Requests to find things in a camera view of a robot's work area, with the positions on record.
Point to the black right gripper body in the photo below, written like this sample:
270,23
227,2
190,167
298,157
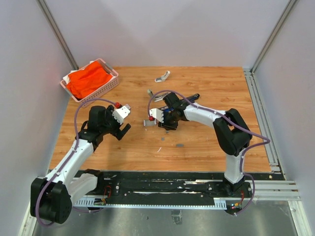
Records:
170,121

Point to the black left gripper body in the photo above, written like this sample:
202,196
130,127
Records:
111,126

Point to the grey white stapler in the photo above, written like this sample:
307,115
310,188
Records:
158,97

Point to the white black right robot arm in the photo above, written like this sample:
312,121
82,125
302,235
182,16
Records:
231,139

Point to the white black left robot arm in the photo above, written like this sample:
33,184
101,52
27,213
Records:
53,196

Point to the orange cloth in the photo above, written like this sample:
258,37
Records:
83,82

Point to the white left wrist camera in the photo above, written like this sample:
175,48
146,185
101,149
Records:
120,114

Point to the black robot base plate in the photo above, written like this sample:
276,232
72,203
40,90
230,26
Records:
166,188

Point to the right aluminium frame post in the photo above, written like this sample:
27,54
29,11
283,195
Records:
274,33

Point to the aluminium frame post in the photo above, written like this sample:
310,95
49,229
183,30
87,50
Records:
274,33
57,32

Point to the grey slotted cable duct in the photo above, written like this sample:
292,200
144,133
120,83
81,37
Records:
94,203

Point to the left aluminium frame post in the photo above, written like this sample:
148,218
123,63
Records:
57,32

